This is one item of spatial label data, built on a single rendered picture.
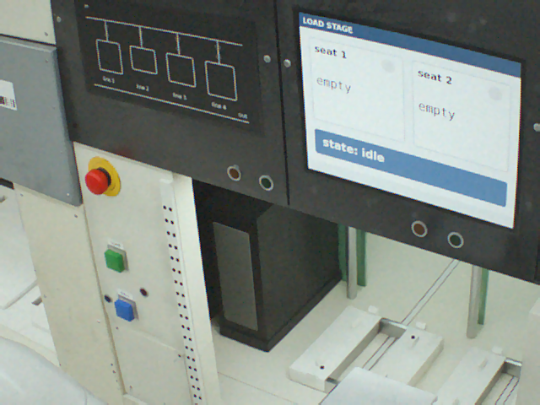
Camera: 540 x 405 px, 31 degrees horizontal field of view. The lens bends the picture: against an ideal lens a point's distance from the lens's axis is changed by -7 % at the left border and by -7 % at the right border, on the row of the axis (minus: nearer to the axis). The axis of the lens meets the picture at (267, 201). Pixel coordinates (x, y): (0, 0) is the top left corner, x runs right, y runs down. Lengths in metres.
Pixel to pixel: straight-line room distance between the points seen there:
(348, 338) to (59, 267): 0.54
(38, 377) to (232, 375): 1.05
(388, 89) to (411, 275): 0.98
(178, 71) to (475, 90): 0.42
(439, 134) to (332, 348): 0.80
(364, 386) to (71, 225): 0.63
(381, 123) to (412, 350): 0.75
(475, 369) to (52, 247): 0.77
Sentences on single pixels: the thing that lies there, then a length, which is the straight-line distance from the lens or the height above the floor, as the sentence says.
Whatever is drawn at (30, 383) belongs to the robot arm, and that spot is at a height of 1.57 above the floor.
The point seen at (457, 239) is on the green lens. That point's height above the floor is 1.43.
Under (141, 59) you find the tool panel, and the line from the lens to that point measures 1.38.
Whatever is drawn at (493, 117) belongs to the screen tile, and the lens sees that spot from 1.11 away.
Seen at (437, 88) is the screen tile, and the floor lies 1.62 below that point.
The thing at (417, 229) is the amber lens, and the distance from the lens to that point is 1.24.
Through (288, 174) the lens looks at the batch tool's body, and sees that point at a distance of 1.31.
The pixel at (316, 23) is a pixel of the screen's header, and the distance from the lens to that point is 1.18.
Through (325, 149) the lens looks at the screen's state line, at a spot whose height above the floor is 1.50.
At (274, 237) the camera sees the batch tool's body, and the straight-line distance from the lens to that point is 1.81.
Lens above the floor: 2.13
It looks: 32 degrees down
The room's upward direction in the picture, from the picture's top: 5 degrees counter-clockwise
